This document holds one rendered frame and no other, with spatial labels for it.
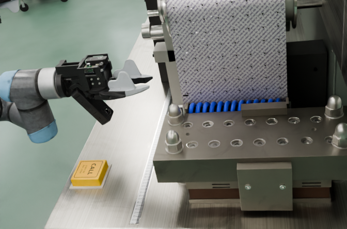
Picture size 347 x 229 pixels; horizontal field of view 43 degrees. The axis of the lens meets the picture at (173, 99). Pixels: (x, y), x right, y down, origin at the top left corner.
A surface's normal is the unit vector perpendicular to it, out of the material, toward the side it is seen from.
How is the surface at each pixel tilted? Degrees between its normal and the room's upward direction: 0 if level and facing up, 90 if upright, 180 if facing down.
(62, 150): 0
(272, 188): 90
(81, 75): 89
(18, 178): 0
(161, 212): 0
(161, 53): 90
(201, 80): 90
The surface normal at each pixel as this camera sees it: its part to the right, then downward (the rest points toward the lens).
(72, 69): -0.15, 0.52
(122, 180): -0.16, -0.84
